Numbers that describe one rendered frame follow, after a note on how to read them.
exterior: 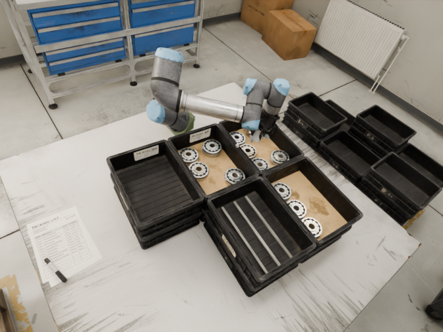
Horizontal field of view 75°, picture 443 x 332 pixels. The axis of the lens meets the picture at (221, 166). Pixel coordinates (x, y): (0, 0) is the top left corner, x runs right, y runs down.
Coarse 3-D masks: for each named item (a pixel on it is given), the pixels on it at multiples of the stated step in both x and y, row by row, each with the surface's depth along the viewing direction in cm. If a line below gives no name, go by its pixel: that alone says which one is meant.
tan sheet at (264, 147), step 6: (246, 132) 169; (246, 138) 166; (264, 138) 168; (252, 144) 164; (258, 144) 164; (264, 144) 165; (270, 144) 166; (258, 150) 161; (264, 150) 162; (270, 150) 163; (258, 156) 158; (264, 156) 159; (270, 162) 157
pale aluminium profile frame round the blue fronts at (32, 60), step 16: (0, 0) 254; (16, 16) 213; (128, 16) 262; (16, 32) 276; (112, 32) 262; (128, 32) 270; (32, 48) 233; (48, 48) 238; (128, 48) 284; (176, 48) 319; (32, 64) 267; (112, 64) 284; (128, 64) 295; (48, 80) 258; (112, 80) 298; (48, 96) 267
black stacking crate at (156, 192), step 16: (160, 144) 143; (112, 160) 133; (128, 160) 139; (144, 160) 145; (160, 160) 148; (112, 176) 137; (128, 176) 139; (144, 176) 140; (160, 176) 141; (176, 176) 143; (128, 192) 133; (144, 192) 134; (160, 192) 135; (176, 192) 137; (192, 192) 132; (144, 208) 129; (160, 208) 130; (176, 208) 131; (192, 208) 126; (160, 224) 121
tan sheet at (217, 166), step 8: (200, 144) 158; (200, 152) 155; (224, 152) 157; (200, 160) 151; (208, 160) 152; (216, 160) 153; (224, 160) 153; (208, 168) 148; (216, 168) 149; (224, 168) 150; (208, 176) 145; (216, 176) 146; (200, 184) 141; (208, 184) 142; (216, 184) 142; (224, 184) 143; (208, 192) 139
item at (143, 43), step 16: (128, 0) 255; (144, 0) 262; (160, 0) 273; (176, 0) 282; (192, 0) 293; (144, 16) 274; (160, 16) 284; (176, 16) 294; (192, 16) 306; (144, 32) 285; (160, 32) 294; (176, 32) 307; (192, 32) 320; (144, 48) 296
